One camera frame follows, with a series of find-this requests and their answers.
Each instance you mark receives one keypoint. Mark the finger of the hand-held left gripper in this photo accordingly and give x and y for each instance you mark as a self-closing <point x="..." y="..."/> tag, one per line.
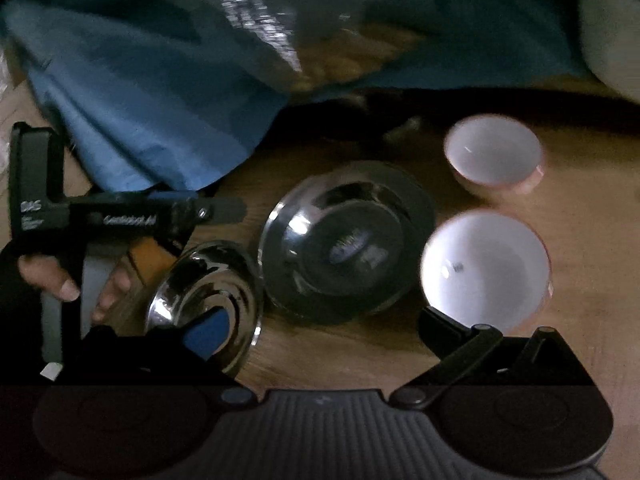
<point x="220" y="210"/>

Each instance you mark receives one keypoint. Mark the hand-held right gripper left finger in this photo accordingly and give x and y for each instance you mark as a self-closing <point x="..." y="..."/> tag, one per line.
<point x="207" y="332"/>

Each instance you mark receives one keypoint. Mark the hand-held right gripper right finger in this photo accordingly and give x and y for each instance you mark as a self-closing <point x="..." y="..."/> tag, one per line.
<point x="440" y="327"/>

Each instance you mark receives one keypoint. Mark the steel bowl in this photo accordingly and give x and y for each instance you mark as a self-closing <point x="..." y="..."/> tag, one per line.
<point x="200" y="285"/>

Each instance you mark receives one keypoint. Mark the large white bowl red rim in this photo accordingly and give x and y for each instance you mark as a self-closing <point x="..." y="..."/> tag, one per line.
<point x="480" y="265"/>

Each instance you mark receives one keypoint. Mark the large steel plate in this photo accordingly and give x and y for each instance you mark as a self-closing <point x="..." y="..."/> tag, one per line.
<point x="310" y="270"/>

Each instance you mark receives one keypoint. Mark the small white bowl red rim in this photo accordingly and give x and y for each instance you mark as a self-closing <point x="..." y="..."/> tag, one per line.
<point x="492" y="155"/>

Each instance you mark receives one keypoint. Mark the person's left hand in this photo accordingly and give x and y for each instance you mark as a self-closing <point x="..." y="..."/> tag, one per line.
<point x="50" y="280"/>

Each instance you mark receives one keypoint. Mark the blue cloth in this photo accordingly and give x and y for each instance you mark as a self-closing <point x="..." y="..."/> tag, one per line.
<point x="125" y="100"/>

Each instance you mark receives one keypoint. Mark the clear plastic bag of nuts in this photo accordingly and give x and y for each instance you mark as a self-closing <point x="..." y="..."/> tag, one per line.
<point x="320" y="65"/>

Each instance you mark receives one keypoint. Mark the white plastic jug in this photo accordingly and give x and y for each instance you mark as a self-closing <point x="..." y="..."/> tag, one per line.
<point x="615" y="35"/>

